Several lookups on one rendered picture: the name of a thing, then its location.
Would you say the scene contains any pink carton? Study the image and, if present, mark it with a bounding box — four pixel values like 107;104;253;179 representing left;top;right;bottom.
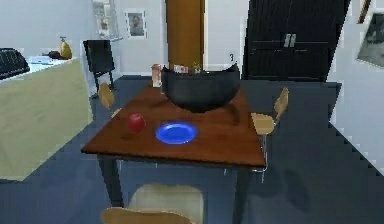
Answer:
151;63;163;89

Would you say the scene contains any tan wooden chair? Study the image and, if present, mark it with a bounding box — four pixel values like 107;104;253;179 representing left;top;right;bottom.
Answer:
97;82;123;118
250;86;290;184
100;206;198;224

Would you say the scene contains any large black bowl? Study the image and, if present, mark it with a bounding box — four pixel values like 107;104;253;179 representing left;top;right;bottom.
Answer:
161;63;241;114

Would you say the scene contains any orange wooden door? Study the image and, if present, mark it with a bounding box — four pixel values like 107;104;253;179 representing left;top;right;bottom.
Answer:
165;0;205;71

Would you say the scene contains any brown wooden dining table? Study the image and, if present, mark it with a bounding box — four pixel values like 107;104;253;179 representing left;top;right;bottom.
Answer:
80;83;267;224

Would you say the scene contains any brown picture frame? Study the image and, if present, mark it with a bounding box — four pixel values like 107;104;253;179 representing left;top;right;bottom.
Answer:
357;0;372;25

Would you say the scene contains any framed grey picture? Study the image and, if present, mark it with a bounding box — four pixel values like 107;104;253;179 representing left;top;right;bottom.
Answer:
356;12;384;69

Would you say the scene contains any blue plate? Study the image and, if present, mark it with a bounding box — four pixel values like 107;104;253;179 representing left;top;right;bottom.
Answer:
155;121;198;145

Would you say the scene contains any yellow spray bottle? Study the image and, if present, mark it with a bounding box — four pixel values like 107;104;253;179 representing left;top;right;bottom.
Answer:
59;36;73;61

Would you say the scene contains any cream counter cabinet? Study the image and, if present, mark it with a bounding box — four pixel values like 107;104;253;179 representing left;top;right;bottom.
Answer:
0;55;94;182

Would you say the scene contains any framed portrait picture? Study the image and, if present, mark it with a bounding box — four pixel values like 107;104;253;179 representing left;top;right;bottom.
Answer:
125;9;147;39

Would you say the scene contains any pale wall poster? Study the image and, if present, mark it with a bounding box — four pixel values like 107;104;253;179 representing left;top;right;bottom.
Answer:
91;0;120;40

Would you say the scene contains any black dish rack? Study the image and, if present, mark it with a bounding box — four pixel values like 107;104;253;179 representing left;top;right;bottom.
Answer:
0;47;31;81

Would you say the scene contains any black chair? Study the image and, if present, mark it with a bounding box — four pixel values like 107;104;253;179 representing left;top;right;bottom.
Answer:
82;39;116;92

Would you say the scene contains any red apple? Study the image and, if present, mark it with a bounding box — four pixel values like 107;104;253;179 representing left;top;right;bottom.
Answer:
125;112;147;133

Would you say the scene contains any dark brown object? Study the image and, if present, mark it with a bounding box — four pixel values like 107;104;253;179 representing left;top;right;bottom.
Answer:
42;50;69;61

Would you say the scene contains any black cabinet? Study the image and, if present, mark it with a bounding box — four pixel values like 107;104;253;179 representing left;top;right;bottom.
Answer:
242;0;352;83

